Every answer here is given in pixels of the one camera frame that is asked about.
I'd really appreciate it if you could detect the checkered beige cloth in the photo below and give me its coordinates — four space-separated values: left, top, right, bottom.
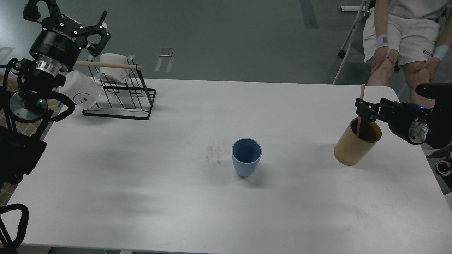
0 73 61 207

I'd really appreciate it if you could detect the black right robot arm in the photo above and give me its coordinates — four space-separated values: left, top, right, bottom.
355 83 452 187

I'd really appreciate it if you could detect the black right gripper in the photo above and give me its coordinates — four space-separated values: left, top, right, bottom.
355 98 429 145

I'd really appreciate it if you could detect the brown wooden cylinder holder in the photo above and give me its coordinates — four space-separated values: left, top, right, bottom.
333 118 382 166

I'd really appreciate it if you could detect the white mug on rack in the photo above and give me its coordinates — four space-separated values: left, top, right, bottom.
96 53 130 83

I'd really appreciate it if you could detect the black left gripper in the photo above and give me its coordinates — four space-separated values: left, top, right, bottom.
23 0 112 66

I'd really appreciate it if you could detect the blue plastic cup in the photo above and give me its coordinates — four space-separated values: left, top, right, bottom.
231 138 262 177

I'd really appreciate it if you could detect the pink chopstick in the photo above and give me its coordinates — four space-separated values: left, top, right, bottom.
356 84 366 138

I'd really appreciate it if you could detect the white smiley face mug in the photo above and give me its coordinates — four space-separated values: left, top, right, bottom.
59 70 103 110

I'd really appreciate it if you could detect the person in white clothes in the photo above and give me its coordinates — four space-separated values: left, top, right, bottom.
363 0 451 108

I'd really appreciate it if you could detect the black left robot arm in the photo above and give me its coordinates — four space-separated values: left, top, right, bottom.
1 0 111 184

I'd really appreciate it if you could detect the grey office chair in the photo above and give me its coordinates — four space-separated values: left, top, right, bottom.
333 0 376 85

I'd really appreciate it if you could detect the black wire cup rack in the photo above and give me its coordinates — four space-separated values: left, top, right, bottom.
76 55 157 120

